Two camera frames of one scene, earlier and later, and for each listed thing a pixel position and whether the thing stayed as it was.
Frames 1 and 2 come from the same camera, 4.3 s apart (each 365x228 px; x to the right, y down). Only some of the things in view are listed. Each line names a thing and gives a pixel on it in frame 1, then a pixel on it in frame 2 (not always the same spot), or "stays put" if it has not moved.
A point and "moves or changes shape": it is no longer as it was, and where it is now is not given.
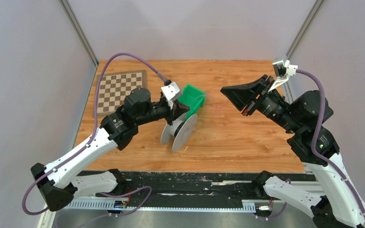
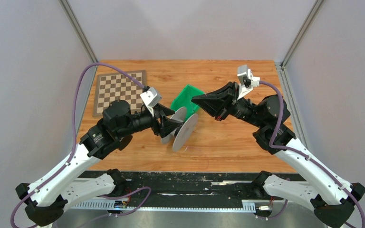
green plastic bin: (194, 98) stays put
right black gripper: (240, 95) to (220, 102)
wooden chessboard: (112, 89) stays put
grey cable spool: (180, 133) stays put
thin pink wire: (212, 96) moves or changes shape
